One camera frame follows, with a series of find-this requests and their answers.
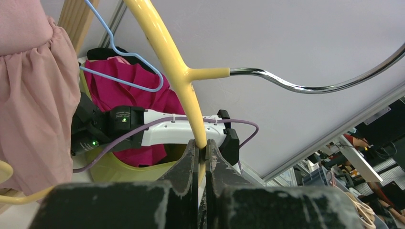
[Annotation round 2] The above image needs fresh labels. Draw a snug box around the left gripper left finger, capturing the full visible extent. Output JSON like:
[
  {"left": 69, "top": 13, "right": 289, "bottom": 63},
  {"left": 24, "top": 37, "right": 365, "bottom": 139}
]
[{"left": 30, "top": 140, "right": 199, "bottom": 229}]

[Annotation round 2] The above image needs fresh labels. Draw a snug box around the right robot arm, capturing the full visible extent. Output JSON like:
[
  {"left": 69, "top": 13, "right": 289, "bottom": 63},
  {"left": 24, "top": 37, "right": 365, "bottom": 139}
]
[{"left": 71, "top": 93, "right": 240, "bottom": 165}]

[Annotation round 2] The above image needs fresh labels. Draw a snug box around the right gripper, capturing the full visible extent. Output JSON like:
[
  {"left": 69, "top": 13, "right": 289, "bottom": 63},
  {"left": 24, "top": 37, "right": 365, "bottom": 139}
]
[{"left": 70, "top": 92, "right": 111, "bottom": 156}]

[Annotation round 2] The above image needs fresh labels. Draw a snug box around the olive green plastic basket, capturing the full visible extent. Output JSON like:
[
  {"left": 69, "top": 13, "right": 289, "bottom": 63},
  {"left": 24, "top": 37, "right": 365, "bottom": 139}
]
[{"left": 80, "top": 71, "right": 186, "bottom": 182}]

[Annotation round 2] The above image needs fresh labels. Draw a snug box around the light pink skirt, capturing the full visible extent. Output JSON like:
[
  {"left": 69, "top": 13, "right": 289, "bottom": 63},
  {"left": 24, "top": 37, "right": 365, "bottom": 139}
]
[{"left": 0, "top": 0, "right": 82, "bottom": 197}]

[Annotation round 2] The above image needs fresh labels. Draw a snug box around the wooden clothes rack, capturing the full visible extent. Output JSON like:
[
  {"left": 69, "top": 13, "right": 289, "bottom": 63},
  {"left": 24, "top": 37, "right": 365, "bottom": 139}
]
[{"left": 0, "top": 0, "right": 101, "bottom": 216}]

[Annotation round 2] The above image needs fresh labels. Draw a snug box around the light blue hanger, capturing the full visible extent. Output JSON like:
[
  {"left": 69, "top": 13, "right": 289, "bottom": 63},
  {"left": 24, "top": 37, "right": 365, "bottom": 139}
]
[{"left": 79, "top": 0, "right": 165, "bottom": 93}]

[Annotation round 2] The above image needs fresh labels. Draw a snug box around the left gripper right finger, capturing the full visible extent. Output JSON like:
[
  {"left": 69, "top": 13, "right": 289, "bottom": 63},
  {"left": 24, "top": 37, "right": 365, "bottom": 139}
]
[{"left": 205, "top": 140, "right": 362, "bottom": 229}]

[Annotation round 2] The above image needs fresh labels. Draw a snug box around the black garment pile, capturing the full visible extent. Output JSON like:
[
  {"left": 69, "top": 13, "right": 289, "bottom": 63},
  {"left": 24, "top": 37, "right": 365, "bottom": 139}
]
[{"left": 86, "top": 47, "right": 154, "bottom": 73}]

